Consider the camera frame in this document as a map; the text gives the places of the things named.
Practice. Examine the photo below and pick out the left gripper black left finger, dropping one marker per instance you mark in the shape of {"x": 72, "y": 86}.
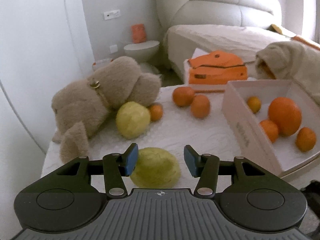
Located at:
{"x": 113, "y": 167}

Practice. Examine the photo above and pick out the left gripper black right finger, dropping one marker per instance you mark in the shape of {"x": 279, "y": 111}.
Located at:
{"x": 208, "y": 168}

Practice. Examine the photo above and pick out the green guava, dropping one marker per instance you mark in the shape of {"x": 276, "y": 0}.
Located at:
{"x": 156, "y": 168}
{"x": 132, "y": 120}

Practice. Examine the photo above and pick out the small orange mandarin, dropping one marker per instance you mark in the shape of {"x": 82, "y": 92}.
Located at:
{"x": 306, "y": 139}

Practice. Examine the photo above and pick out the pink cardboard box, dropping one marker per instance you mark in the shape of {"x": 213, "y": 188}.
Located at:
{"x": 282, "y": 157}

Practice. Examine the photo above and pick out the large orange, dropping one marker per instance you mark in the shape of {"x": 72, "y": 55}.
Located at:
{"x": 286, "y": 114}

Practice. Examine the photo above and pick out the brown plush dog toy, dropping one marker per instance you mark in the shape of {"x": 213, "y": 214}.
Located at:
{"x": 82, "y": 106}

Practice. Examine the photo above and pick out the orange pen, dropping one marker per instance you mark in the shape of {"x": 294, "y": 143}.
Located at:
{"x": 210, "y": 91}

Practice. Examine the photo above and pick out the small mandarin in box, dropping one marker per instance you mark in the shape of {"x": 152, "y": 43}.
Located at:
{"x": 254, "y": 104}

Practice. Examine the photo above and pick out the orange white tissue box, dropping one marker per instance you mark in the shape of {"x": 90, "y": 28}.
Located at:
{"x": 214, "y": 68}

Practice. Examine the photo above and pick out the round white side table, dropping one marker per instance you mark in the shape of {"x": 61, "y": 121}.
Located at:
{"x": 142, "y": 52}

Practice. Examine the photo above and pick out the bed with beige sheet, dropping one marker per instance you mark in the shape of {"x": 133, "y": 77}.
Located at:
{"x": 180, "y": 42}

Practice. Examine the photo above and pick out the beige blanket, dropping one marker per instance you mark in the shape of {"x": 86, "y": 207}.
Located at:
{"x": 290, "y": 60}

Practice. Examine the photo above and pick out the orange figurine toy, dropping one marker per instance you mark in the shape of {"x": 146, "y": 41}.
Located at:
{"x": 138, "y": 33}

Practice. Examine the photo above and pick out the beige upholstered headboard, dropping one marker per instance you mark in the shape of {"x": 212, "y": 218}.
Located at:
{"x": 240, "y": 13}

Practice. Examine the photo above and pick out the white wall switch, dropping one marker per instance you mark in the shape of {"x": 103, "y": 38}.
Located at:
{"x": 113, "y": 49}

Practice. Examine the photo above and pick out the white wall socket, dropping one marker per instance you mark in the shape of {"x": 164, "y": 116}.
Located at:
{"x": 109, "y": 15}

